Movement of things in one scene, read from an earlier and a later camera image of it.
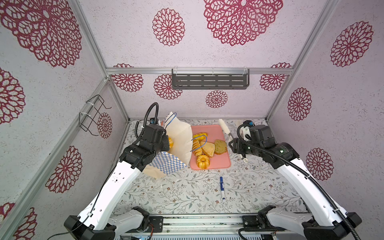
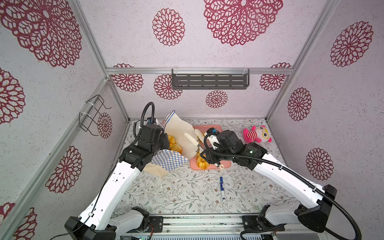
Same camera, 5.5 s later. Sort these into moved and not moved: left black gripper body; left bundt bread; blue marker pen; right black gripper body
Moved: right black gripper body
Not moved: left bundt bread; left black gripper body; blue marker pen
